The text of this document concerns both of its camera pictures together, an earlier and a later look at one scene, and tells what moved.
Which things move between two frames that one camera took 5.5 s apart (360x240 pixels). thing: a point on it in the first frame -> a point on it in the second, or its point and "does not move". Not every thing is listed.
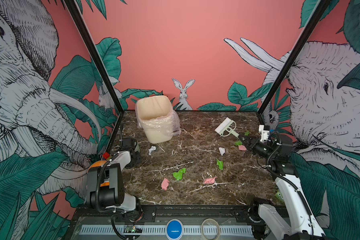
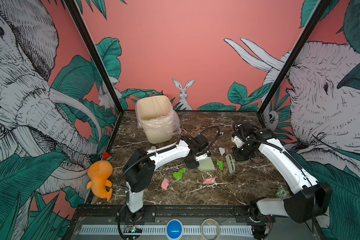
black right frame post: x=319 y=10 does not move
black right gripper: x=253 y=140 -> x=237 y=157
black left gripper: x=137 y=158 -> x=196 y=165
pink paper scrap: x=209 y=180 does not move
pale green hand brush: x=226 y=128 -> x=230 y=163
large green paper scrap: x=178 y=175 does not move
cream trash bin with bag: x=155 y=115 does not move
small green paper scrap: x=220 y=164 does not move
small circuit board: x=133 y=229 does not move
